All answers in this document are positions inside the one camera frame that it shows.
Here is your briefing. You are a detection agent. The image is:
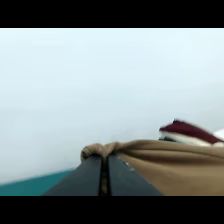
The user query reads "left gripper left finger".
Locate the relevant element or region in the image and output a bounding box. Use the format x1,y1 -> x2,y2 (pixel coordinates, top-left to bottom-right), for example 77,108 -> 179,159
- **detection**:
43,154 -> 103,197

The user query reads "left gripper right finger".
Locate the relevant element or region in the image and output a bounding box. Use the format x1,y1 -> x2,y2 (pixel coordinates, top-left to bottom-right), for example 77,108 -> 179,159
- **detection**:
107,153 -> 164,197

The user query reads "tan garment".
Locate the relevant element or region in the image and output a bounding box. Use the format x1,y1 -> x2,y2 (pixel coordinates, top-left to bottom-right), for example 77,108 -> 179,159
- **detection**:
80,139 -> 224,197

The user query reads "dark red garment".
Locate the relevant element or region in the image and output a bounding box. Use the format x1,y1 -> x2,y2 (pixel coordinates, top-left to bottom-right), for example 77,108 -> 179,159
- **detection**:
159,118 -> 224,145

